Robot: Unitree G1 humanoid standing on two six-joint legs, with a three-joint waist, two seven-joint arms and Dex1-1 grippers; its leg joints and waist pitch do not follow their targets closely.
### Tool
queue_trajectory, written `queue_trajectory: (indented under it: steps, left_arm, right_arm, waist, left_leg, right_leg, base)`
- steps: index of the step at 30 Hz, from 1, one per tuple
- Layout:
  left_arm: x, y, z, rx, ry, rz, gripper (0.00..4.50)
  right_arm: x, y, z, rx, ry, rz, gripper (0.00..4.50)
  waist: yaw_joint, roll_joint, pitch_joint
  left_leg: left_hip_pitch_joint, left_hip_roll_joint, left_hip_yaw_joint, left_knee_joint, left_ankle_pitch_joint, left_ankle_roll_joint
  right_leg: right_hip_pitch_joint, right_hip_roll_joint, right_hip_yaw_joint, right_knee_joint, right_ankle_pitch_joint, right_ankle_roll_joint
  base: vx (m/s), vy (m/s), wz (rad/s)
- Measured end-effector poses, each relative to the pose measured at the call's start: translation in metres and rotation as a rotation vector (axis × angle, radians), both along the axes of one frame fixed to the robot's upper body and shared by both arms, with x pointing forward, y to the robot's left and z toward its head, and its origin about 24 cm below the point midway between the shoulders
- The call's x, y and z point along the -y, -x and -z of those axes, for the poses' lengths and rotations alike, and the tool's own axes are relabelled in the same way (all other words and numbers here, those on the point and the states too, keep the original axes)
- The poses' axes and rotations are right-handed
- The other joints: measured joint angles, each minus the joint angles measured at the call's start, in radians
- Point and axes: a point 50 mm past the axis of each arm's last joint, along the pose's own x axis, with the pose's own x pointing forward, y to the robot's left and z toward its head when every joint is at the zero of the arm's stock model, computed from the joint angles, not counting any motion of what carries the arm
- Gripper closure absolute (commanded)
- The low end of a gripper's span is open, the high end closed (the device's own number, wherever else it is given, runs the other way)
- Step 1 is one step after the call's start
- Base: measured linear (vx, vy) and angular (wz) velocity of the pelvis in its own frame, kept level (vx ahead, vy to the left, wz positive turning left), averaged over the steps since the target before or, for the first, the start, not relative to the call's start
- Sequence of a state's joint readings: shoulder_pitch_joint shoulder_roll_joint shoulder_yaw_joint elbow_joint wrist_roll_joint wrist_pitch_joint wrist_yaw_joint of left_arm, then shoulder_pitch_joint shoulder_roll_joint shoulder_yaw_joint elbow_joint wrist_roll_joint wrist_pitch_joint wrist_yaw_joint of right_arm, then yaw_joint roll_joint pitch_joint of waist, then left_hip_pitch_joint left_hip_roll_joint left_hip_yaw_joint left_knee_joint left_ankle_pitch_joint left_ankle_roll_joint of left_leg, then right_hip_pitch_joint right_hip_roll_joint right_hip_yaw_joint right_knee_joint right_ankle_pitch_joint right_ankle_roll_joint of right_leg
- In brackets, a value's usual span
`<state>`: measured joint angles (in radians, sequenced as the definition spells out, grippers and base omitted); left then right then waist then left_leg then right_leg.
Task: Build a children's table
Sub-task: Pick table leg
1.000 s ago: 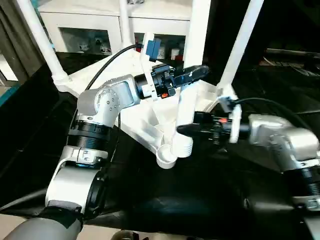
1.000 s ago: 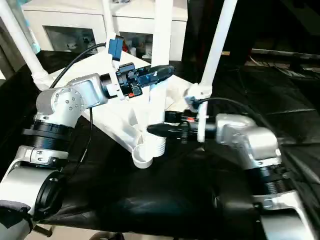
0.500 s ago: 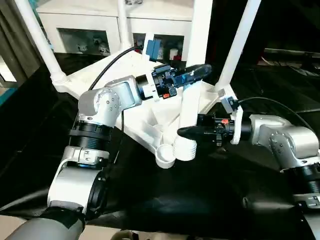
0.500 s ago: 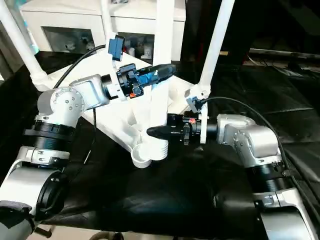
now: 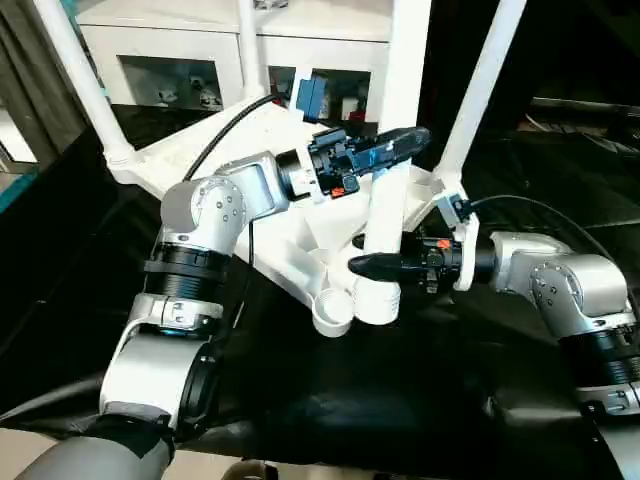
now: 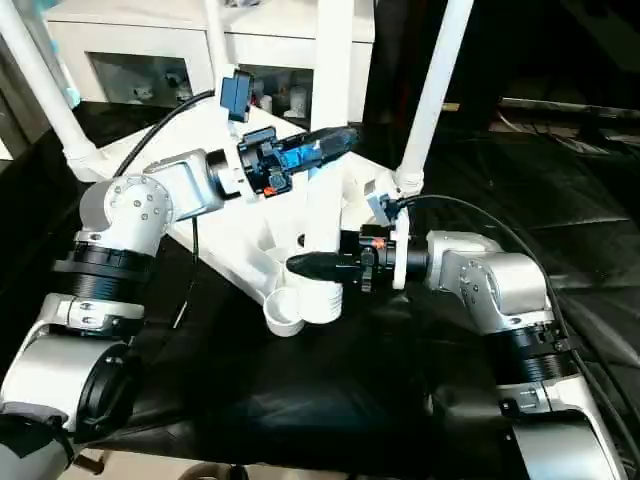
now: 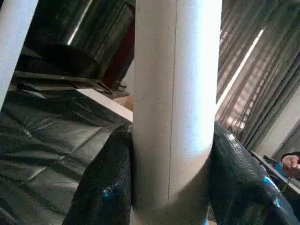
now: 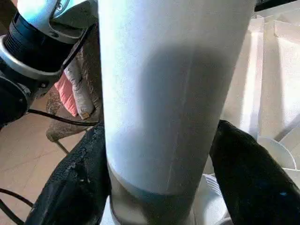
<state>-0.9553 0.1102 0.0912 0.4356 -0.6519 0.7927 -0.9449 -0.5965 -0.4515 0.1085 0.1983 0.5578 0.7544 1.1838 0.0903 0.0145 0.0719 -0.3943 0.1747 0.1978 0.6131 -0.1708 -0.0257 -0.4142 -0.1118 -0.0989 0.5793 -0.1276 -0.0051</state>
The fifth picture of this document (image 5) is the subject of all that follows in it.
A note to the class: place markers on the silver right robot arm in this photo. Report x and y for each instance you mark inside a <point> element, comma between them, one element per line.
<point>565,285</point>

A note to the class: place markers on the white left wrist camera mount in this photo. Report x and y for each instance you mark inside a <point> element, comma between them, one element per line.
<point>310,95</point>

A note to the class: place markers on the red box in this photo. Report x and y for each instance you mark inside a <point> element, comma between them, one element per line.
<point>357,116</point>

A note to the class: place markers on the dark low furniture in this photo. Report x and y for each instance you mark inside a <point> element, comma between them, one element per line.
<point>585,120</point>

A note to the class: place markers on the teal floor mat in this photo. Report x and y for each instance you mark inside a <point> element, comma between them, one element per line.
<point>12,187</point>

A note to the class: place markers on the black cabinet with gold label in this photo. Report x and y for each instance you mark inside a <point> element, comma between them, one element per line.
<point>450,50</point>

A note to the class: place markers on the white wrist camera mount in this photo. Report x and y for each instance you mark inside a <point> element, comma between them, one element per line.
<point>310,95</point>
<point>467,260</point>

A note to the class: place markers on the grey door frame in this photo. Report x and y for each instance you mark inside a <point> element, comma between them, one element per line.
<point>17,145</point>

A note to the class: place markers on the black mat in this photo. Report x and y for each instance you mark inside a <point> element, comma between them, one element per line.
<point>450,375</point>

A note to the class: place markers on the small white figurine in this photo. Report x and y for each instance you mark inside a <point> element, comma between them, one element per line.
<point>167,94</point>

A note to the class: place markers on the white plastic table leg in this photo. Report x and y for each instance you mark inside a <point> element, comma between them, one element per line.
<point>249,50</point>
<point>405,65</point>
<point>90,80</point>
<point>475,100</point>

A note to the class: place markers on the white display cabinet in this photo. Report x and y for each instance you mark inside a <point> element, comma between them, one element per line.
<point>165,30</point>

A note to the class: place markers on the grey curtain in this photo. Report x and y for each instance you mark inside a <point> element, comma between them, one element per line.
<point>35,80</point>

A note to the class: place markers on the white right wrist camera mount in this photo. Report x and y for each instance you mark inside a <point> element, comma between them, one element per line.
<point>467,260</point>

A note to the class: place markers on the white jar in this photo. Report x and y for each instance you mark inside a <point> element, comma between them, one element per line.
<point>348,106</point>

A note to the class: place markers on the dark grey figurine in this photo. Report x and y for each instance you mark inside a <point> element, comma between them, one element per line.
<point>272,3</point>

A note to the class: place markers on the white plastic table top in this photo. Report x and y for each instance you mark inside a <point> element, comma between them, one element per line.
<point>300,235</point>

